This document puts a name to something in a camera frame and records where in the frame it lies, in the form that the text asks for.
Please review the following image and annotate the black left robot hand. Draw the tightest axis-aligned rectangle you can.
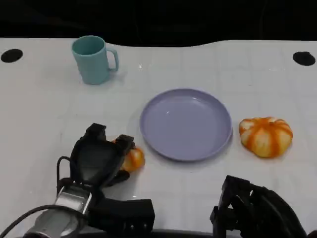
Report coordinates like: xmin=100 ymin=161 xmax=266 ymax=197
xmin=70 ymin=123 xmax=136 ymax=191

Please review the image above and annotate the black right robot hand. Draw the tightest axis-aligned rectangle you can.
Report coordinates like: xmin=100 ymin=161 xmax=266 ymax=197
xmin=210 ymin=175 xmax=308 ymax=238

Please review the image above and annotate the orange white toy bread roll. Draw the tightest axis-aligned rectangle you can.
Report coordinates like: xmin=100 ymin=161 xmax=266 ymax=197
xmin=239 ymin=117 xmax=294 ymax=159
xmin=111 ymin=138 xmax=146 ymax=173

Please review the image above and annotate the pale green mug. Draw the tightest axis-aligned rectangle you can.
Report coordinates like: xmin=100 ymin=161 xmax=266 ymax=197
xmin=71 ymin=35 xmax=119 ymax=85

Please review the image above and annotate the lilac plate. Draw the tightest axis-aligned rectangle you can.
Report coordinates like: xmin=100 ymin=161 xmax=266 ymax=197
xmin=139 ymin=88 xmax=233 ymax=162

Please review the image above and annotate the short black looped cable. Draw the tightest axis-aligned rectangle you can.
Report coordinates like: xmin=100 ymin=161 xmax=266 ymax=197
xmin=56 ymin=156 xmax=75 ymax=199

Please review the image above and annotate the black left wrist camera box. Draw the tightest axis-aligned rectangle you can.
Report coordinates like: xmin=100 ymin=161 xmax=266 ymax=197
xmin=88 ymin=198 xmax=156 ymax=234

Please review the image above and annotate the long black arm cable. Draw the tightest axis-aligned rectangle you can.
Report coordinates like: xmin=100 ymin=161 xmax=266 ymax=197
xmin=0 ymin=204 xmax=86 ymax=238

